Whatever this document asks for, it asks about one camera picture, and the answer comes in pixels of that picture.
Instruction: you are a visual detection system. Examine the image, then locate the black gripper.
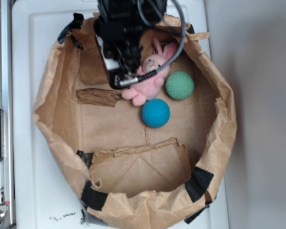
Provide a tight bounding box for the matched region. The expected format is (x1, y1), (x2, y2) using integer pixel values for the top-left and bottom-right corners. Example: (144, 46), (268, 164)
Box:
(93, 0), (167, 90)

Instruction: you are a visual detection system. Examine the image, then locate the brown wood chip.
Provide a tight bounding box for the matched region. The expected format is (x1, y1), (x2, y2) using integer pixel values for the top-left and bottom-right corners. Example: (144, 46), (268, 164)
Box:
(76, 88), (122, 107)

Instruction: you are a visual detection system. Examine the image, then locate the pink plush bunny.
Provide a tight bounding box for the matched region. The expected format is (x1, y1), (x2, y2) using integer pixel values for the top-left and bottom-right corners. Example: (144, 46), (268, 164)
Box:
(121, 37), (179, 106)

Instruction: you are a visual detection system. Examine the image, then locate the green foam ball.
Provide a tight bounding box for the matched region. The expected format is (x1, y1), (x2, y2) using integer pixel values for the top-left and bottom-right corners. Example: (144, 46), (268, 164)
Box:
(165, 71), (194, 100)

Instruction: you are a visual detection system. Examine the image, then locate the blue foam ball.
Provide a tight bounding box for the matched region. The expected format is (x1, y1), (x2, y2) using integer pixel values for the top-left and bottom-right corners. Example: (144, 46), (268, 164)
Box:
(141, 99), (170, 128)

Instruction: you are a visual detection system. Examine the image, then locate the brown paper bag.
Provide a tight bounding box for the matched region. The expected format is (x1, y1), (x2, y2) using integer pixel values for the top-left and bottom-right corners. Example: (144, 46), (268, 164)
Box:
(33, 17), (237, 229)

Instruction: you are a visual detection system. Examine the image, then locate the grey braided cable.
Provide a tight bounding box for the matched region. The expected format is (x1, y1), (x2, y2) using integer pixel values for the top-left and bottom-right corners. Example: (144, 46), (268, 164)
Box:
(118, 0), (187, 88)

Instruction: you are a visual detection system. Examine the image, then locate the aluminium rail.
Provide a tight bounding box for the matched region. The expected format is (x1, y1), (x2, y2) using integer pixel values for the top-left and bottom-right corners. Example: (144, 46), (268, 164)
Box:
(0, 0), (16, 229)

